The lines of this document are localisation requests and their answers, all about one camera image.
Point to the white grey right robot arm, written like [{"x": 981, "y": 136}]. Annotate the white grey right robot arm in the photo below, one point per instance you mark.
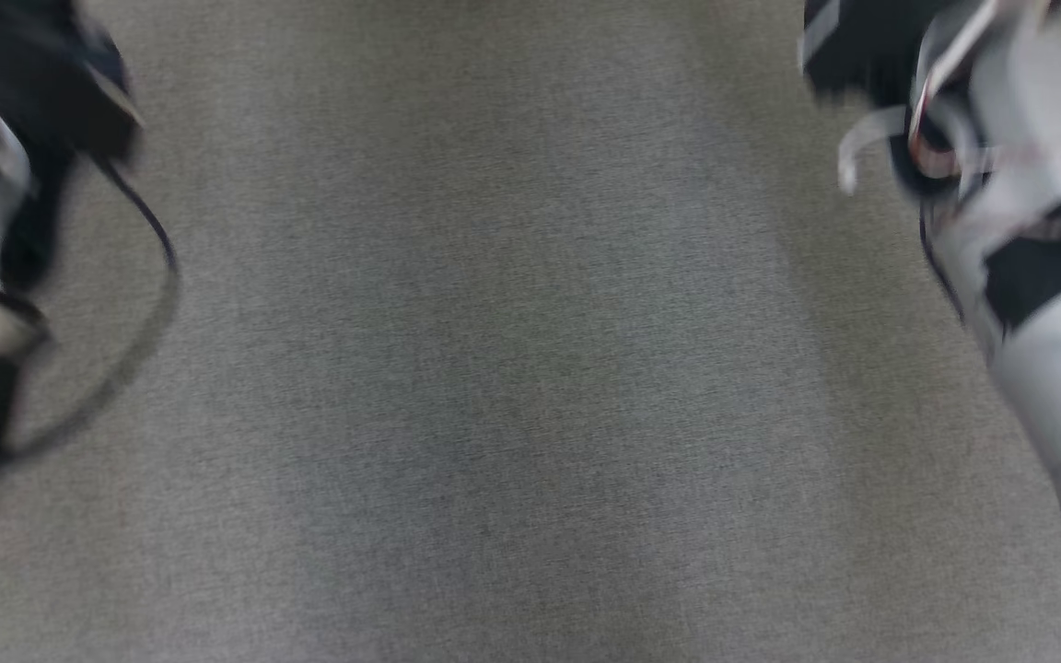
[{"x": 1046, "y": 387}]

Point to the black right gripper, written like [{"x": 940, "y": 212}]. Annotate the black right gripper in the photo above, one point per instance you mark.
[{"x": 862, "y": 46}]

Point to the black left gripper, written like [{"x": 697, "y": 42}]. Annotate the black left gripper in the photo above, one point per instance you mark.
[{"x": 42, "y": 74}]

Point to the grey textured fabric cloth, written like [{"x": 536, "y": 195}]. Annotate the grey textured fabric cloth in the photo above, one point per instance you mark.
[{"x": 512, "y": 368}]

